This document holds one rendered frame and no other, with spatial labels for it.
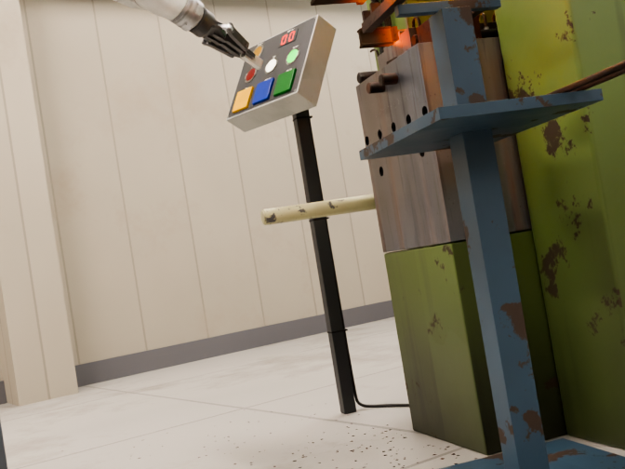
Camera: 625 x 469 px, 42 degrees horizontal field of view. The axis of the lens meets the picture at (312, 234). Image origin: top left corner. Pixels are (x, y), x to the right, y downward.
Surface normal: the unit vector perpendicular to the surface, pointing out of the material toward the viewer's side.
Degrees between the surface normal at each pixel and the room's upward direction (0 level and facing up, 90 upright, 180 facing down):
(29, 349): 90
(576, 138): 90
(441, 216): 90
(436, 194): 90
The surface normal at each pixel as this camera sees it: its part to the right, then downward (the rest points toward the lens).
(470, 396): -0.94, 0.15
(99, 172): 0.53, -0.11
